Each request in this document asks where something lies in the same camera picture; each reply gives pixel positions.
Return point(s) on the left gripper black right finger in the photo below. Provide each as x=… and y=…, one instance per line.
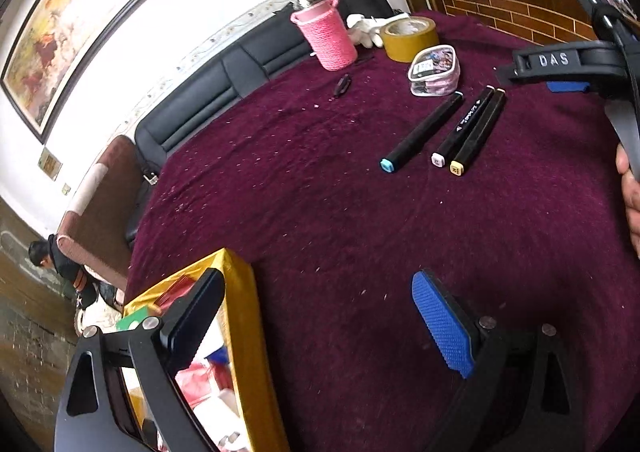
x=517, y=393

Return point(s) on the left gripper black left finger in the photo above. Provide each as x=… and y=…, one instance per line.
x=95, y=413

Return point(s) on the black marker yellow cap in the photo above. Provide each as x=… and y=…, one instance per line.
x=479, y=135

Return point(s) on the black marker blue cap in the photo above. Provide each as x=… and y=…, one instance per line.
x=415, y=141

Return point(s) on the red snack bag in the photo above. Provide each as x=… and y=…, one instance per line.
x=197, y=356

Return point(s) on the person's right hand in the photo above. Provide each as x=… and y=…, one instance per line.
x=631, y=196

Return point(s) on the wooden glass wardrobe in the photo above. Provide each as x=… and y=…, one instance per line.
x=37, y=335

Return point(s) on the yellow storage tray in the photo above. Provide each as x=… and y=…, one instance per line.
x=250, y=406

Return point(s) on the black marker pink cap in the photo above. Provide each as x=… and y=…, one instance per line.
x=450, y=147

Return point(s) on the seated person in black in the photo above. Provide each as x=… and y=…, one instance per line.
x=46, y=254

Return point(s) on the clear box of clips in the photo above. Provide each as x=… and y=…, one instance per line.
x=434, y=72

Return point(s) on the brown armchair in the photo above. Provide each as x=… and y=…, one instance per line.
x=97, y=228

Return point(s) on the yellow tape roll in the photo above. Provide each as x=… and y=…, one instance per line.
x=403, y=39

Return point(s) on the maroon bed blanket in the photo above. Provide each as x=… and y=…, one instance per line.
x=290, y=179

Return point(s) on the white plush toy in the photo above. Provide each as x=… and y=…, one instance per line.
x=366, y=32

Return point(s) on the small black clip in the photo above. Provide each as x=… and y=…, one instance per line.
x=342, y=86

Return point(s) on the black leather sofa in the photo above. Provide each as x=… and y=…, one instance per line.
x=260, y=55

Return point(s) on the framed horse painting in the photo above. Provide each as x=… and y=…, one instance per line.
x=56, y=41

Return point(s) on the small wall plaque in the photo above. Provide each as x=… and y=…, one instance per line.
x=49, y=164

